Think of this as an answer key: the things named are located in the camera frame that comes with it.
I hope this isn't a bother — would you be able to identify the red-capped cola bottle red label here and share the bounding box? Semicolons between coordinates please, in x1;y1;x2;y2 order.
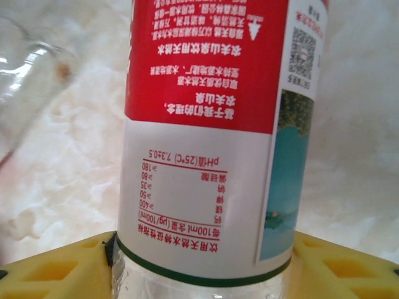
0;17;79;171

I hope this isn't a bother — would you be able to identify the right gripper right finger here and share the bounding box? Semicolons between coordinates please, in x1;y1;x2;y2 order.
280;232;399;299

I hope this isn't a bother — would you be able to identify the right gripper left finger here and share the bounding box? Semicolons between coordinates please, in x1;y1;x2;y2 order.
0;232;115;299

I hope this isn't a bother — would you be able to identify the red-capped bottle red-white label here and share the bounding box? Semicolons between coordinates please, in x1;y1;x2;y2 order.
117;0;330;299

